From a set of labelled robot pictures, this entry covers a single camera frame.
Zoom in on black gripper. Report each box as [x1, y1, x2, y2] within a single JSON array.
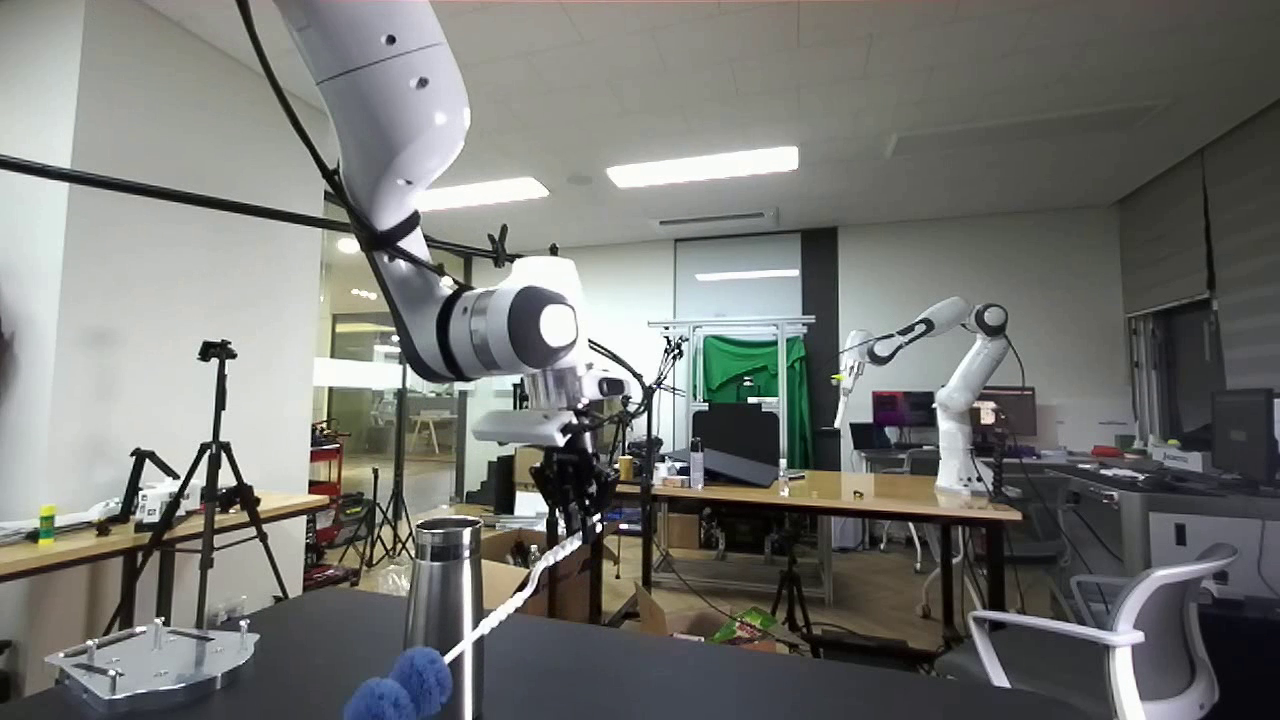
[[532, 433, 627, 543]]

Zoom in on black horizontal rod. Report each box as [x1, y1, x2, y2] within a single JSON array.
[[0, 147, 565, 266]]

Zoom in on black stand with white head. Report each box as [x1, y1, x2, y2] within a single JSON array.
[[641, 332, 696, 596]]

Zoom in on black vertical stand pole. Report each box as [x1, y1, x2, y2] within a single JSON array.
[[541, 533, 569, 623]]

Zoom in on stainless steel flask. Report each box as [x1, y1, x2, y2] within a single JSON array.
[[401, 516, 486, 720]]

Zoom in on green item on floor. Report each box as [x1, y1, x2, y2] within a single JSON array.
[[698, 602, 793, 650]]

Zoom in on green cloth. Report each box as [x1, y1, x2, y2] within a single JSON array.
[[698, 332, 814, 469]]

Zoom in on small black tripod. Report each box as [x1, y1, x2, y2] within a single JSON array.
[[767, 549, 820, 655]]

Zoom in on glass door partition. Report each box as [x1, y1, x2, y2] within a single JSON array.
[[317, 195, 473, 537]]

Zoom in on wooden table with black legs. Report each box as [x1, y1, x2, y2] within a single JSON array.
[[579, 469, 1030, 655]]

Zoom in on red cart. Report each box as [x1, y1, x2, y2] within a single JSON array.
[[308, 420, 350, 593]]

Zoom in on ceiling air vent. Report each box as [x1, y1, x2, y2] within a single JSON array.
[[653, 202, 777, 232]]

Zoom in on monitor with pink screen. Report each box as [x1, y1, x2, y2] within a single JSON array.
[[868, 389, 938, 436]]

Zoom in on clear acrylic plate with screws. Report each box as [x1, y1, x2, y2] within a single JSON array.
[[39, 616, 262, 706]]

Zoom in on white mesh office chair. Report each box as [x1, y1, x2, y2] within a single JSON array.
[[958, 550, 1238, 720]]

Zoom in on black computer monitor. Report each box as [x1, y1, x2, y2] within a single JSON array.
[[1206, 384, 1280, 488]]

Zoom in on grey window blinds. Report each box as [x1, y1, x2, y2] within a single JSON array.
[[1116, 98, 1280, 396]]

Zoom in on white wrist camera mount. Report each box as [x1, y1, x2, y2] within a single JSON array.
[[467, 398, 592, 451]]

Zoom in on white metal frame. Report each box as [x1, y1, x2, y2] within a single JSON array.
[[642, 312, 820, 482]]

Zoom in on black camera tripod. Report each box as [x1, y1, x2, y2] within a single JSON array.
[[98, 334, 297, 630]]

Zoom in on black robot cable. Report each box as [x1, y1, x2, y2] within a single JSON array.
[[235, 0, 668, 451]]

